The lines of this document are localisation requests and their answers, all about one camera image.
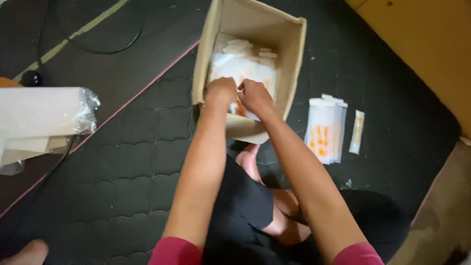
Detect person's right hand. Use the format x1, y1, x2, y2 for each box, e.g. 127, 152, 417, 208
237, 78, 275, 119

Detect person's left hand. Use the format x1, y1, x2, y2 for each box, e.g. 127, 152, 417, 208
204, 77, 238, 110

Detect white orange printed plastic packet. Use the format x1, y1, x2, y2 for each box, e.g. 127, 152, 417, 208
210, 53, 277, 121

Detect brown cardboard box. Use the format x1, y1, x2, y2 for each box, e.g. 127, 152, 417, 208
191, 0, 308, 145

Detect pile of white packets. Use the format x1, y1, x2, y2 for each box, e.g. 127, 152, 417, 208
215, 32, 278, 68

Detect stack of white orange packets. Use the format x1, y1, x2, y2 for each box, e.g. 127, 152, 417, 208
303, 93, 348, 165

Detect black quilted mat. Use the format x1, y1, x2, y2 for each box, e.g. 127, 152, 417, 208
0, 0, 462, 265

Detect narrow clear orange packet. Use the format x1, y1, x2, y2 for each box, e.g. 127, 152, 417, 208
348, 109, 366, 155

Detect person's legs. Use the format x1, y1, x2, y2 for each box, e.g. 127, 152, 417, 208
202, 143, 411, 265

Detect yellow wooden furniture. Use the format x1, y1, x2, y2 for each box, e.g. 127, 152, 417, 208
344, 0, 471, 140

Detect plastic wrapped white foam bundle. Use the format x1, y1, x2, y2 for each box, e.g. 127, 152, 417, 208
0, 87, 101, 176

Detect black round plug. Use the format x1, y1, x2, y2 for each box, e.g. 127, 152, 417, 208
20, 70, 43, 87

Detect brown cushion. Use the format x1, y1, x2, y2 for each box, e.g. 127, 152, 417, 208
386, 139, 471, 265

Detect black cable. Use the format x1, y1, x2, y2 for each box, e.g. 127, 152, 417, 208
35, 0, 144, 74

